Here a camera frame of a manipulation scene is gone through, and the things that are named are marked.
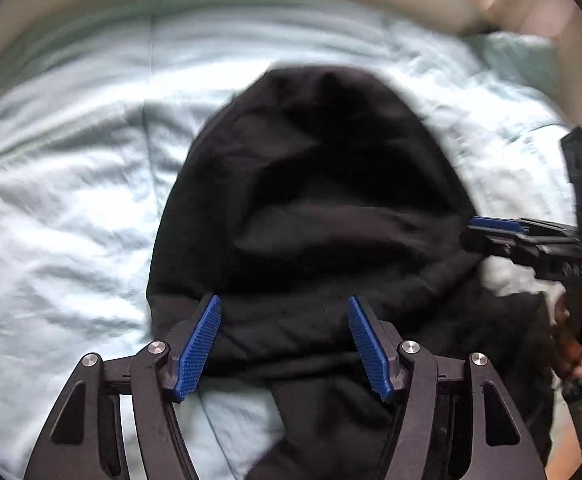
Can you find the person's right hand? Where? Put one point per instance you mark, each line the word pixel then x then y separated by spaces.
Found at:
pixel 568 345

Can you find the black hooded sweatshirt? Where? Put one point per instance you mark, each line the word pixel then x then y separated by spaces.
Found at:
pixel 316 240

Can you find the light blue bed sheet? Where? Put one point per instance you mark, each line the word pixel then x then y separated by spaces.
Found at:
pixel 81 200

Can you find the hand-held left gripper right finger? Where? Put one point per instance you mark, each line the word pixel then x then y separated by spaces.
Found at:
pixel 368 347

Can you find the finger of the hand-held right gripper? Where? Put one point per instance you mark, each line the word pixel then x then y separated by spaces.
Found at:
pixel 496 235

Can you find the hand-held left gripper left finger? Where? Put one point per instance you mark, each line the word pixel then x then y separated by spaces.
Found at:
pixel 198 347

